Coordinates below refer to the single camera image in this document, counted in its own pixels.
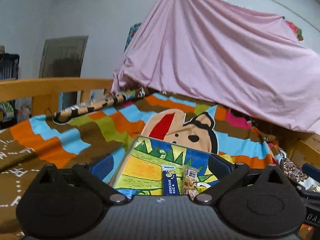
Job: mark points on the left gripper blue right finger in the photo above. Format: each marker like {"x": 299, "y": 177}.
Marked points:
{"x": 219, "y": 166}

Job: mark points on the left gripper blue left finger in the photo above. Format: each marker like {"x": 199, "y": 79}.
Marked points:
{"x": 102, "y": 167}

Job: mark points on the blue calcium stick packet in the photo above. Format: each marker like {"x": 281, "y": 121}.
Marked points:
{"x": 169, "y": 181}

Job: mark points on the floral patterned cloth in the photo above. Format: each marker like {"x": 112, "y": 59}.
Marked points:
{"x": 295, "y": 172}

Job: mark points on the clear wrapped cookie packet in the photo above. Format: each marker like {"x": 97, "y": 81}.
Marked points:
{"x": 189, "y": 182}

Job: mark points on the colourful metal tray box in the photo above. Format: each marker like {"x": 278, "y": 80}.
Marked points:
{"x": 155, "y": 167}

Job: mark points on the striped tiger pattern roll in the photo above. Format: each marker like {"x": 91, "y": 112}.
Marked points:
{"x": 93, "y": 105}

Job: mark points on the colourful cartoon blanket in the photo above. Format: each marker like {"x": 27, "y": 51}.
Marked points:
{"x": 201, "y": 125}

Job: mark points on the pink sheet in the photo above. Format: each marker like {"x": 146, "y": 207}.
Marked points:
{"x": 212, "y": 50}

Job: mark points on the dark bookshelf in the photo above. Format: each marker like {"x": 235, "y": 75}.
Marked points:
{"x": 9, "y": 66}

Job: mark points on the wooden bed frame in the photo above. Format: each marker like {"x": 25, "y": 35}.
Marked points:
{"x": 44, "y": 92}

